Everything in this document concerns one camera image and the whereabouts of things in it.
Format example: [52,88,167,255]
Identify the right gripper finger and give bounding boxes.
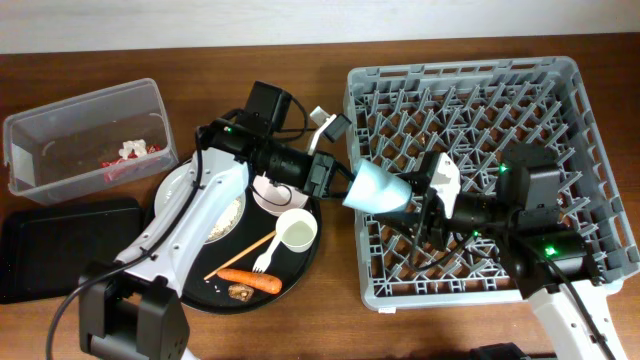
[398,170,425,185]
[374,211,424,225]

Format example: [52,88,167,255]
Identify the light blue plastic cup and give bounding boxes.
[342,159,412,214]

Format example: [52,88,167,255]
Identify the pink shallow bowl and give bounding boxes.
[252,176,309,216]

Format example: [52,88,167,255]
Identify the cream white cup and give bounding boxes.
[276,208,318,253]

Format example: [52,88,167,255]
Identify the wooden chopstick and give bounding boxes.
[203,230,276,282]

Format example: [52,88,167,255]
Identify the white plastic fork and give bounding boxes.
[252,235,281,273]

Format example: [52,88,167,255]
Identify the rice and mushroom leftovers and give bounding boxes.
[207,197,244,243]

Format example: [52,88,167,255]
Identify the grey dinner plate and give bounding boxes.
[153,162,246,244]

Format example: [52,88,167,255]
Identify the red snack wrapper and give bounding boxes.
[100,144,161,183]

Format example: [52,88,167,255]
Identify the white napkin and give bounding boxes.
[118,139,147,159]

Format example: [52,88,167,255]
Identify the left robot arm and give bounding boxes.
[76,82,354,359]

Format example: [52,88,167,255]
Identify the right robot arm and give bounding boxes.
[375,143,626,359]

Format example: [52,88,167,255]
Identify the grey plastic dishwasher rack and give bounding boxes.
[344,57,639,312]

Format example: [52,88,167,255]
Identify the clear plastic waste bin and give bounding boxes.
[2,78,178,205]

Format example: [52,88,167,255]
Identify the round black serving tray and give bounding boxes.
[182,191,319,315]

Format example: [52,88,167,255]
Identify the orange carrot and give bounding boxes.
[217,268,283,294]

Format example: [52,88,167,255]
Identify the brown food scrap chunk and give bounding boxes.
[228,283,254,303]

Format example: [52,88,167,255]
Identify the black rectangular tray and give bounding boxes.
[1,198,143,304]

